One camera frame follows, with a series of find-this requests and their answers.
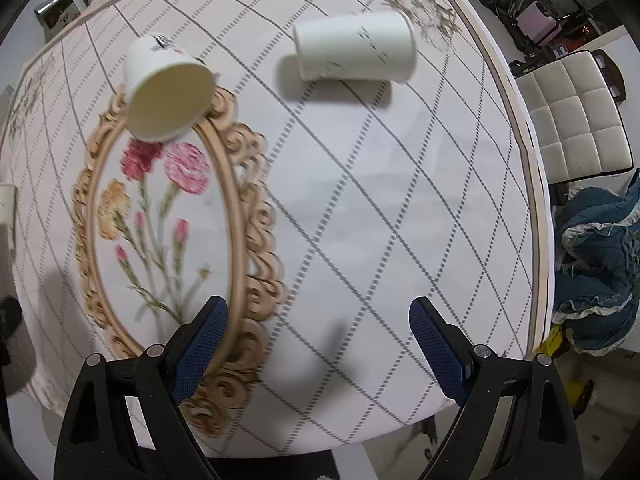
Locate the white paper cup centre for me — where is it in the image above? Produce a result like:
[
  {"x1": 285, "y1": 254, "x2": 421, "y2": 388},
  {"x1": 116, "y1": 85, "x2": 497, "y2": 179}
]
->
[{"x1": 124, "y1": 32, "x2": 218, "y2": 143}]

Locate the white paper cup right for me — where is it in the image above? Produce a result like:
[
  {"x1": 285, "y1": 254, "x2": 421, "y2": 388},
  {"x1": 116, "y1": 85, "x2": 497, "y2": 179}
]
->
[{"x1": 293, "y1": 11, "x2": 418, "y2": 82}]

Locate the blue ruffled blanket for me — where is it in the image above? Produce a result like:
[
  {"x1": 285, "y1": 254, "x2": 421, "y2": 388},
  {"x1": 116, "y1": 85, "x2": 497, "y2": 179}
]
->
[{"x1": 552, "y1": 174, "x2": 639, "y2": 356}]

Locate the floral patterned tablecloth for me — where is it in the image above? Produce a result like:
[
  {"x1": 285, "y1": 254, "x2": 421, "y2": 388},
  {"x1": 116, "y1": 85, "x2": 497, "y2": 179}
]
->
[{"x1": 1, "y1": 0, "x2": 552, "y2": 457}]

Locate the white padded chair right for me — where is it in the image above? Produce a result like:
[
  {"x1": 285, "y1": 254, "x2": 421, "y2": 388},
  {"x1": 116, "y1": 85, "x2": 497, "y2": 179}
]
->
[{"x1": 516, "y1": 51, "x2": 634, "y2": 184}]

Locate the pink suitcase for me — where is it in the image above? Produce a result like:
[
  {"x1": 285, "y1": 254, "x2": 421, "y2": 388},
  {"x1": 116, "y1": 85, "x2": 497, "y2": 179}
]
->
[{"x1": 516, "y1": 1, "x2": 561, "y2": 46}]

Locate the dark tea box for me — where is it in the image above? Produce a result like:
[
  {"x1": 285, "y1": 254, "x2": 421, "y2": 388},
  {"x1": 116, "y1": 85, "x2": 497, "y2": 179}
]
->
[{"x1": 34, "y1": 0, "x2": 80, "y2": 36}]

